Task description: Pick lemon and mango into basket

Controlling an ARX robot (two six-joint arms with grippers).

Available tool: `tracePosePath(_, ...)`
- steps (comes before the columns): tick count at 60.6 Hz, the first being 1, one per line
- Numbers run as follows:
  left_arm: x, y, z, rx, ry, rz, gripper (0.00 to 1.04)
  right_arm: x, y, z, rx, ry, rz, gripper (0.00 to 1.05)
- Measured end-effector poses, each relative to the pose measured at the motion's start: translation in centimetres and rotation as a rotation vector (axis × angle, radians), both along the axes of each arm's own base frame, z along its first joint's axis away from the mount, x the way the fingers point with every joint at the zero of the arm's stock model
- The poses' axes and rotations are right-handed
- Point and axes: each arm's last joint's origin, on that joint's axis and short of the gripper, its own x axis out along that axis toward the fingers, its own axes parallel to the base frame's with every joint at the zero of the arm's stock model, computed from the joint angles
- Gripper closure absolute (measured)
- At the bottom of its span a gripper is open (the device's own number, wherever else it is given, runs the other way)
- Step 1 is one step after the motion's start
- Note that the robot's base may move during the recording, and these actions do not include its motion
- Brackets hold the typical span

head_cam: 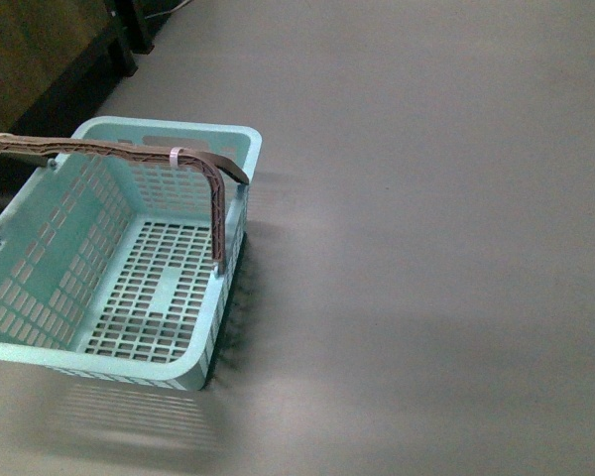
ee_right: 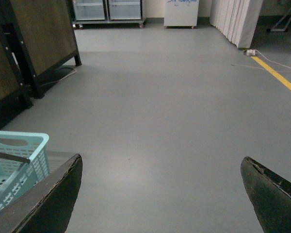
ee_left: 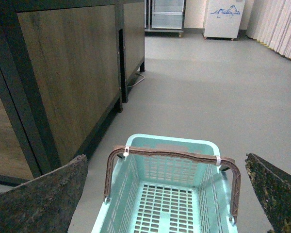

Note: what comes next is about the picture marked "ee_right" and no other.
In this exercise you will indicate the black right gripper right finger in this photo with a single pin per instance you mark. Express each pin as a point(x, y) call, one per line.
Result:
point(270, 195)

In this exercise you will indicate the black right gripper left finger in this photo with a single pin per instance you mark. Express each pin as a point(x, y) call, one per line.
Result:
point(48, 206)

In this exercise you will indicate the light blue plastic basket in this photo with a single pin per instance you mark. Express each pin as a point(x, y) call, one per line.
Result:
point(23, 163)

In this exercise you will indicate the brown wooden display stand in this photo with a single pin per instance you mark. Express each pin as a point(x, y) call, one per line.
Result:
point(36, 38)

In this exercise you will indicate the white folding partition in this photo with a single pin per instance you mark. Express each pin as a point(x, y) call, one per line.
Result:
point(236, 20)

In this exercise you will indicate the glass door refrigerator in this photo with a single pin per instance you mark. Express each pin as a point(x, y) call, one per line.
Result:
point(108, 12)

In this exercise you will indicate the white chest freezer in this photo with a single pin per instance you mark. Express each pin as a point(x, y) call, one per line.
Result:
point(180, 13)

